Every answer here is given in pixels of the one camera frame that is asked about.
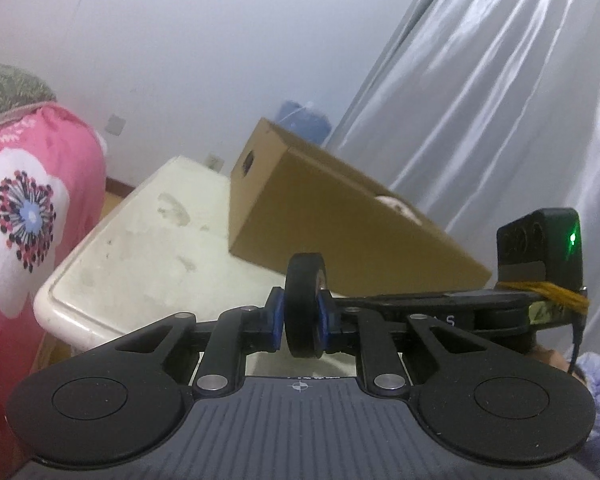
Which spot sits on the white wall socket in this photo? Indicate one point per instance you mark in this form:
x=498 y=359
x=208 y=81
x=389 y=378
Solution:
x=214 y=162

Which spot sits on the brown cardboard box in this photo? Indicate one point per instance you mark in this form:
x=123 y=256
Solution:
x=289 y=196

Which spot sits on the black electrical tape roll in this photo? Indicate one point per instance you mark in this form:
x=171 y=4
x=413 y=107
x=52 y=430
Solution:
x=305 y=278

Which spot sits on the person's right hand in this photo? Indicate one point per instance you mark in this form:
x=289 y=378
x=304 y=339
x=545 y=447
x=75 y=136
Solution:
x=550 y=357

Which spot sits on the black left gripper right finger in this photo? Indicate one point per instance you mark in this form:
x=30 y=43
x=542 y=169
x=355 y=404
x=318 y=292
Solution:
x=401 y=342

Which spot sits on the green patterned pillow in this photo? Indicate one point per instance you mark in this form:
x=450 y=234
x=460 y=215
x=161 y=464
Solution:
x=21 y=93

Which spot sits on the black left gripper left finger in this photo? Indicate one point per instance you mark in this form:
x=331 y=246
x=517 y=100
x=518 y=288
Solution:
x=209 y=357

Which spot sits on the blue water jug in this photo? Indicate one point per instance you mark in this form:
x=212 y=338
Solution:
x=304 y=121

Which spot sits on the pink floral quilt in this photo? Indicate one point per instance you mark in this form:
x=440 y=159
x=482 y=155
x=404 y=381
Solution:
x=52 y=188

